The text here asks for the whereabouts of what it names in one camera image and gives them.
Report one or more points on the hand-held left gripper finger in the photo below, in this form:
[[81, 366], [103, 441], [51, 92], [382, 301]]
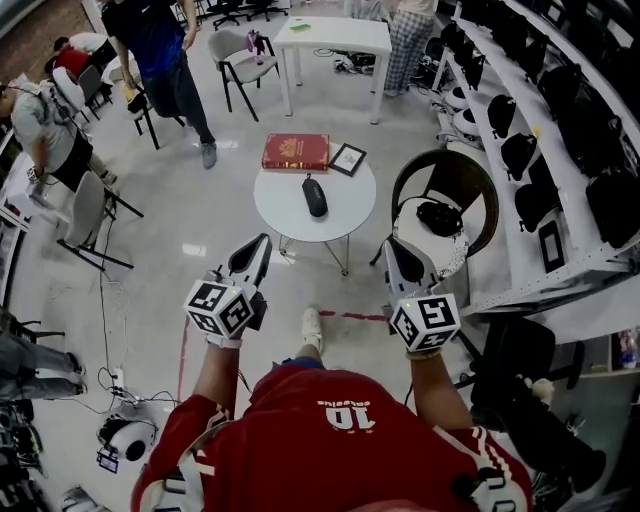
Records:
[[265, 262], [242, 257]]

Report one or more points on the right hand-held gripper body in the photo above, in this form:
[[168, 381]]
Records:
[[427, 322]]

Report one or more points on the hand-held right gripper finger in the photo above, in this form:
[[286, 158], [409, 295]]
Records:
[[415, 265], [392, 270]]

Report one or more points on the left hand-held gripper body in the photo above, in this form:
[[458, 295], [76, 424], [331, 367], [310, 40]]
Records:
[[220, 310]]

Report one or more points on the person's right forearm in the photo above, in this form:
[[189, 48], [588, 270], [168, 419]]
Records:
[[437, 390]]

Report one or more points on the person's left forearm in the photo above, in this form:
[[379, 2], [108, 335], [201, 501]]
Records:
[[217, 375]]

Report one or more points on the white wristband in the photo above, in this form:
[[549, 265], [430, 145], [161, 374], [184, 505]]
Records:
[[225, 342]]

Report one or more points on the white speckled seat cushion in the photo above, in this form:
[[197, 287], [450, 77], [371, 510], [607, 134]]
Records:
[[452, 255]]

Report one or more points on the black headset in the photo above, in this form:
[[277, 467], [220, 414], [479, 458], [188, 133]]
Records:
[[440, 217]]

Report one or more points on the round white side table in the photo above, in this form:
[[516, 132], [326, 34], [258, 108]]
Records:
[[280, 210]]

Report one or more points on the person's left white shoe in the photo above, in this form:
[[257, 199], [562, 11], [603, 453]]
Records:
[[312, 325]]

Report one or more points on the person's blue shorts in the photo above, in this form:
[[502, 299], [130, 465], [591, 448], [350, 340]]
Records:
[[300, 362]]

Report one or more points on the black padded swivel chair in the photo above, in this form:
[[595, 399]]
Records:
[[520, 360]]

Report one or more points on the dark wicker chair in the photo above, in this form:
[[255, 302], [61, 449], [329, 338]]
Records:
[[465, 175]]

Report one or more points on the red gold hardcover book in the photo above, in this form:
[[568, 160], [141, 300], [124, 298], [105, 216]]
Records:
[[295, 151]]

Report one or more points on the white power strip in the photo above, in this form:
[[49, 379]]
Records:
[[118, 380]]

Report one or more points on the white shelving unit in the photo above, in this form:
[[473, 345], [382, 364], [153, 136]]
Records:
[[550, 287]]

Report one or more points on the small white plush toy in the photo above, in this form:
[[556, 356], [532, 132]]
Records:
[[537, 390]]

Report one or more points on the white round device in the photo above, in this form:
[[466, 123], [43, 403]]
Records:
[[125, 435], [467, 122], [457, 97]]

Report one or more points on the row of black bags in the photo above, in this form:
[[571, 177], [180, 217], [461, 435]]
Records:
[[520, 155]]

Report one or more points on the person's red shirt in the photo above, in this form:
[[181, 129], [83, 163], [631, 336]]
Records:
[[325, 450]]

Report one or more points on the grey chair black legs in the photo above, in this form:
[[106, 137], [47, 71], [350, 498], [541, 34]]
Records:
[[85, 210], [145, 125], [245, 70]]

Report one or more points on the purple cloth item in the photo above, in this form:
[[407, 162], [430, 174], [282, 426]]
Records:
[[255, 42]]

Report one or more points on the yellow green pad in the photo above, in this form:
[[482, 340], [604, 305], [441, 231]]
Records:
[[300, 26]]

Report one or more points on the white rectangular table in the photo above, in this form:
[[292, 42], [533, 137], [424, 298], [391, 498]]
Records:
[[340, 35]]

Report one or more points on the row of black office chairs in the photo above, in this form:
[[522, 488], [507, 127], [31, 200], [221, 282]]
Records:
[[235, 10]]

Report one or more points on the black picture frame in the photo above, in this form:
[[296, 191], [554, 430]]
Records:
[[347, 159]]

